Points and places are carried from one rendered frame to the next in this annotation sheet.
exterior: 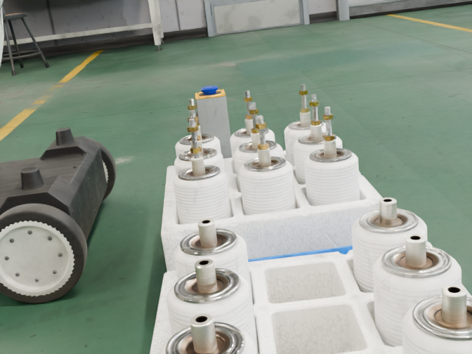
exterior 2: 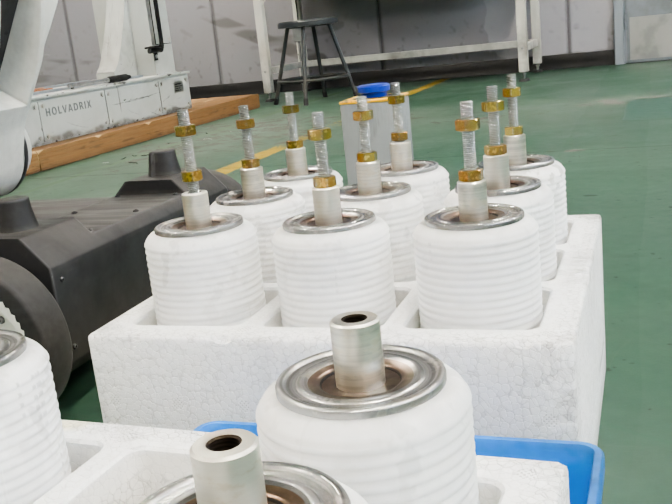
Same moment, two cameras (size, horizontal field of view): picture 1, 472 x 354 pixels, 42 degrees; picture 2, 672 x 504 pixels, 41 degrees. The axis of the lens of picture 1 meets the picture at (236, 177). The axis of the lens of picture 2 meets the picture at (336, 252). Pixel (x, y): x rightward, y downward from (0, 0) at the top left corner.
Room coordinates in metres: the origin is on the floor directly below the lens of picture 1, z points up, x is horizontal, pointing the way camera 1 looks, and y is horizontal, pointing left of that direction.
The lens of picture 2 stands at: (0.40, -0.33, 0.40)
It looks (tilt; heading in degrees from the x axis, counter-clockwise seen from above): 14 degrees down; 23
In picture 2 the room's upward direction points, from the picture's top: 6 degrees counter-clockwise
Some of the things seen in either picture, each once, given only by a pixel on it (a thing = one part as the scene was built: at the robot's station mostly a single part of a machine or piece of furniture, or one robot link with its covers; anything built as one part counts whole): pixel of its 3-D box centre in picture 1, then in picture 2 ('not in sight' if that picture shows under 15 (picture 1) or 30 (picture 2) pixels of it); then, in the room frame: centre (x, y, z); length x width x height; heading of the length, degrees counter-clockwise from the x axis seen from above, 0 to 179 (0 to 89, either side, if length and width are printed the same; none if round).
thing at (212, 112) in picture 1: (218, 157); (385, 221); (1.45, 0.04, 0.16); 0.07 x 0.07 x 0.31; 2
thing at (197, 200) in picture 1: (206, 220); (213, 326); (1.04, 0.06, 0.16); 0.10 x 0.10 x 0.18
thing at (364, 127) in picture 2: (255, 121); (365, 137); (1.16, -0.05, 0.30); 0.01 x 0.01 x 0.08
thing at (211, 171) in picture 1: (199, 173); (199, 226); (1.04, 0.06, 0.25); 0.08 x 0.08 x 0.01
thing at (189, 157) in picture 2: (194, 140); (188, 154); (1.04, 0.06, 0.31); 0.01 x 0.01 x 0.08
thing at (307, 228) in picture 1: (265, 223); (386, 354); (1.16, -0.05, 0.09); 0.39 x 0.39 x 0.18; 2
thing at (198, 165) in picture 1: (198, 166); (197, 211); (1.04, 0.06, 0.26); 0.02 x 0.02 x 0.03
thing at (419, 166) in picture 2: (251, 132); (402, 169); (1.28, -0.04, 0.25); 0.08 x 0.08 x 0.01
